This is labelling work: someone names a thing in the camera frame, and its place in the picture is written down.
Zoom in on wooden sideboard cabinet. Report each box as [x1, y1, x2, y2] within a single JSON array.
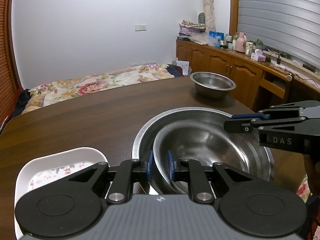
[[176, 40, 319, 111]]

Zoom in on window roller blind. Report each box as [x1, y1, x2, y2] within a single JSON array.
[[238, 0, 319, 67]]

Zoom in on medium steel bowl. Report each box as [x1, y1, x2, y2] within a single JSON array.
[[153, 120, 264, 193]]

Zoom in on white floral square plate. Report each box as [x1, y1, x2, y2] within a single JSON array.
[[14, 146, 110, 240]]

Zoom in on stack of folded fabrics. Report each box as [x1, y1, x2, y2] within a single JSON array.
[[178, 20, 206, 39]]

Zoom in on beige curtain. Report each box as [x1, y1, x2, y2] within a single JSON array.
[[202, 0, 216, 33]]

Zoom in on white paper bag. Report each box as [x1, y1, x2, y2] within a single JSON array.
[[176, 60, 189, 76]]

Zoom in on pink thermos jug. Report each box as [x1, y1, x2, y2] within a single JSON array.
[[235, 32, 247, 53]]

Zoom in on pink tissue box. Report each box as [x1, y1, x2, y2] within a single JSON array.
[[251, 53, 266, 62]]

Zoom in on wall light switch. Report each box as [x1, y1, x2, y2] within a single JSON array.
[[135, 24, 147, 31]]

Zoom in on wooden louvered wardrobe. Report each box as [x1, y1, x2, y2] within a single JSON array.
[[0, 0, 22, 126]]

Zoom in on large steel basin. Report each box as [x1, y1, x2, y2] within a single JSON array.
[[132, 107, 274, 194]]

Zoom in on right hand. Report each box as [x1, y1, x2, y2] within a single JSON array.
[[303, 155, 320, 196]]

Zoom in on floral bed quilt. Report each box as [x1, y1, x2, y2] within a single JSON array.
[[22, 64, 182, 114]]

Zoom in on blue box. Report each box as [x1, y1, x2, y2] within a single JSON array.
[[209, 31, 224, 41]]

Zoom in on small steel bowl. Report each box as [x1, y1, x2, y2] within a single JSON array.
[[189, 72, 236, 99]]

